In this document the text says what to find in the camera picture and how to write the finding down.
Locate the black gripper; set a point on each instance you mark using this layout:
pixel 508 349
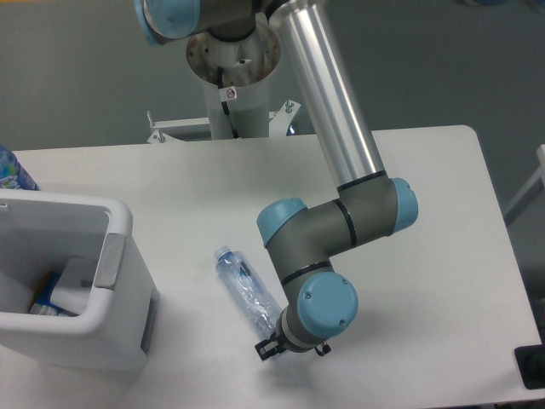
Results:
pixel 295 341

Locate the clear plastic water bottle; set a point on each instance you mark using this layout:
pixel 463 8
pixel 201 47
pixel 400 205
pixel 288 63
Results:
pixel 247 290

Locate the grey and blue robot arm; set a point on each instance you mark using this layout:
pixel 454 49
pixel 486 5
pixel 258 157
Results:
pixel 301 240

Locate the white plastic trash bin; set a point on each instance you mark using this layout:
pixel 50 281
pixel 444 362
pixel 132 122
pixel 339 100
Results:
pixel 40 232

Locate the black clamp at table edge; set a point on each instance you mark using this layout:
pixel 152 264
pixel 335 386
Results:
pixel 530 360

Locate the blue snack wrapper in bin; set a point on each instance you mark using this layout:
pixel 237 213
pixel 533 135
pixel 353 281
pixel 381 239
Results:
pixel 41 303

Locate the white pedestal base bracket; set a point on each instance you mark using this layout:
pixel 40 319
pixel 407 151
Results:
pixel 285 122

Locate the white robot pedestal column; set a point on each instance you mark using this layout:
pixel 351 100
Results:
pixel 235 79

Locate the white frame at right edge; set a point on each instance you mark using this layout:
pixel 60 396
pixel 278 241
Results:
pixel 529 191

